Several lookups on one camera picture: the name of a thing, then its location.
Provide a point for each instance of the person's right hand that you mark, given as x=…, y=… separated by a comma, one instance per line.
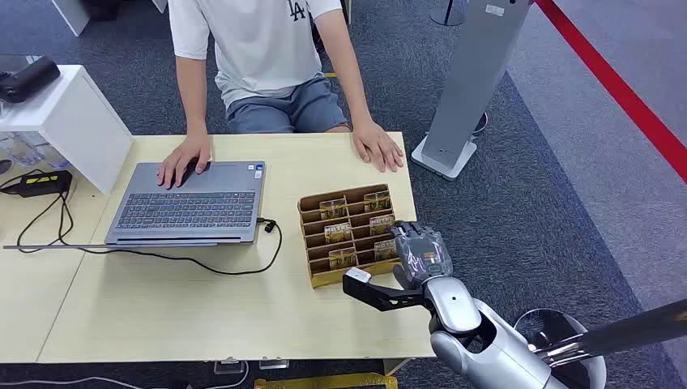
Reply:
x=182, y=158

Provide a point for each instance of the person's left hand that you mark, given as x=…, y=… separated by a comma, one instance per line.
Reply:
x=378, y=147

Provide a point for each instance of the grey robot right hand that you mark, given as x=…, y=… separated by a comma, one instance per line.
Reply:
x=424, y=255

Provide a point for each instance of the person's right forearm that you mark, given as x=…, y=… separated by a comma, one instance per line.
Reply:
x=196, y=107

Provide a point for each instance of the person's left forearm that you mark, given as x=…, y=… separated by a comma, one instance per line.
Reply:
x=354, y=91

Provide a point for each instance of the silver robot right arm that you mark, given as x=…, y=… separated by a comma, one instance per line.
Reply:
x=483, y=343

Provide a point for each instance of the cardboard card holder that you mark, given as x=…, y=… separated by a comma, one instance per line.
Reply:
x=316, y=276

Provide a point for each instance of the person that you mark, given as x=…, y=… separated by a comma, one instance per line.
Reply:
x=263, y=48

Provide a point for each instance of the grey laptop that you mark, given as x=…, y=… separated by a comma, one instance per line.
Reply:
x=198, y=206

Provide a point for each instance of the white box shelf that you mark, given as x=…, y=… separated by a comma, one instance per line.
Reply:
x=80, y=126

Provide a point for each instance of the silver kiosk stand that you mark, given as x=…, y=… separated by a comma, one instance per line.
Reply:
x=472, y=80

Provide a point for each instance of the black power adapter yellow label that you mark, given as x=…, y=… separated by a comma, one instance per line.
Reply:
x=43, y=183

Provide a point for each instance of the grey round stanchion base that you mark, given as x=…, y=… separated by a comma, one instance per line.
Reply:
x=446, y=17

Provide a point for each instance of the clear plastic bottles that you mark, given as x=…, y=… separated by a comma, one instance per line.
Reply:
x=27, y=150

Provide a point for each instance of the black device on shelf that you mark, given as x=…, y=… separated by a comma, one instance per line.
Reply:
x=27, y=80

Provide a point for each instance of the white cabinet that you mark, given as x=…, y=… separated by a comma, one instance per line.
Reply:
x=71, y=13

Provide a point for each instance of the chrome stanchion base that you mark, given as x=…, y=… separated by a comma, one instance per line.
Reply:
x=585, y=370

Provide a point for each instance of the red barrier belt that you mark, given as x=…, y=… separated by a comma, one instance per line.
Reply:
x=617, y=88

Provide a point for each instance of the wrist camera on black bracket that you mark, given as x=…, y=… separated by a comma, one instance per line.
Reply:
x=375, y=292

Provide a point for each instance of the yellow frame under table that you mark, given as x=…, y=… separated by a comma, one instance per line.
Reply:
x=327, y=382

